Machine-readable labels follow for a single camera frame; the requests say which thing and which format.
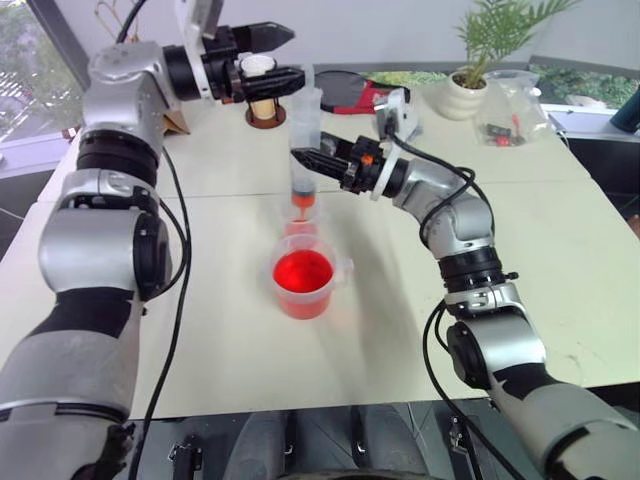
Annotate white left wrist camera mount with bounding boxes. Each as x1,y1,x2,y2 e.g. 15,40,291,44
172,0,222,101

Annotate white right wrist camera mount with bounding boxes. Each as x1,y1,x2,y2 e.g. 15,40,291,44
369,89,422,201

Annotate large cup with red liquid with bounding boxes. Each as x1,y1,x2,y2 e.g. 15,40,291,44
258,234,355,319

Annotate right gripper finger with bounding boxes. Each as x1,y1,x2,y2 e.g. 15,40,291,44
290,147,352,183
319,131,358,158

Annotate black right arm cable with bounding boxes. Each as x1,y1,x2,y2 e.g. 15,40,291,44
383,127,496,419

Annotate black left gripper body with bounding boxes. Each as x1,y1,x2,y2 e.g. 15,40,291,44
201,24,252,106

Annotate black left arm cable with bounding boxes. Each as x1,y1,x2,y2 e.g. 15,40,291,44
114,0,194,441

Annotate white ribbed plant pot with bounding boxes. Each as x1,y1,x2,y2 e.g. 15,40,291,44
446,69,489,121

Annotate small clear plastic cup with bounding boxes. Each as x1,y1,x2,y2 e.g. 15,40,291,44
277,197,326,239

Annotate light wooden block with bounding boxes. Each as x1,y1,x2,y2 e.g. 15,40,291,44
162,107,192,136

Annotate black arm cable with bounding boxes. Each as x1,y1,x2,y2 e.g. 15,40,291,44
114,0,194,441
383,127,496,419

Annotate dark teal bottle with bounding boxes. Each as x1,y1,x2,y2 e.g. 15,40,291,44
610,82,640,134

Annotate clear plastic syringe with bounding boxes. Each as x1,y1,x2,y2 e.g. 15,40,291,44
238,54,324,221

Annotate black table clamp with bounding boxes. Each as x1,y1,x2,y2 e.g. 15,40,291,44
352,407,370,455
167,433,199,465
446,414,466,451
280,412,297,457

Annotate clear plastic bag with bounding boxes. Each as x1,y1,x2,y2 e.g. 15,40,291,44
474,69,552,149

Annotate brown round wooden stand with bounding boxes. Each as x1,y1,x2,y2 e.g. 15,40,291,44
244,97,289,129

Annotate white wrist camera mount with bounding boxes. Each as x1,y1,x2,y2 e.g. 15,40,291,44
172,0,222,101
369,89,422,201

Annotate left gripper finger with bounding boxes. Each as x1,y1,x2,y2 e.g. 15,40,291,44
234,20,296,55
232,64,308,104

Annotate green palm plant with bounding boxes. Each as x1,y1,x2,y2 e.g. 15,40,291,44
452,0,581,89

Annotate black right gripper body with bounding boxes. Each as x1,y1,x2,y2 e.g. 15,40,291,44
339,134,389,196

